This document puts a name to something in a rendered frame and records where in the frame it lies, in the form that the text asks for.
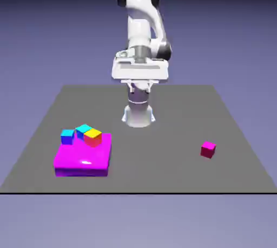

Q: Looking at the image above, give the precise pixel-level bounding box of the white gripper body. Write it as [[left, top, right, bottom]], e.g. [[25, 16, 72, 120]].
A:
[[111, 56, 169, 84]]

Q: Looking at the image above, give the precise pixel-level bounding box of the small orange cube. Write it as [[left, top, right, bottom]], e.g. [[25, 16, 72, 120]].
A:
[[83, 128, 103, 148]]

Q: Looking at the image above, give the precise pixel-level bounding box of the small blue cube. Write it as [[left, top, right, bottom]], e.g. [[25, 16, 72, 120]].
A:
[[60, 129, 76, 146], [75, 123, 93, 142]]

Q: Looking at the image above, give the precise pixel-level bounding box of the small magenta cube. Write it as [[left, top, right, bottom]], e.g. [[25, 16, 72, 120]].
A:
[[200, 141, 217, 159]]

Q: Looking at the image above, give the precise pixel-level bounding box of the large magenta box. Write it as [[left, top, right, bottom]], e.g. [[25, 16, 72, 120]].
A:
[[53, 133, 113, 178]]

